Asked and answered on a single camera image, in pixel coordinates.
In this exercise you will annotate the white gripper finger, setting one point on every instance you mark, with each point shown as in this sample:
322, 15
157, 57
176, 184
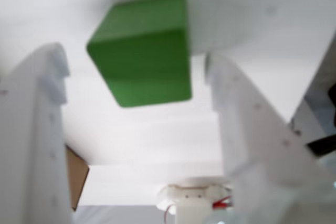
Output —
252, 129
31, 134

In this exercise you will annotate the green cube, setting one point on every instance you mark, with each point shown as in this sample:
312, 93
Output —
147, 56

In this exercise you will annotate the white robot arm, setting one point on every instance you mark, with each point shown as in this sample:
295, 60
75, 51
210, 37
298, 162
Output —
191, 205

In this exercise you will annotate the brown cardboard box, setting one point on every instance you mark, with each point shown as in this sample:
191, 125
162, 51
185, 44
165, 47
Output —
76, 176

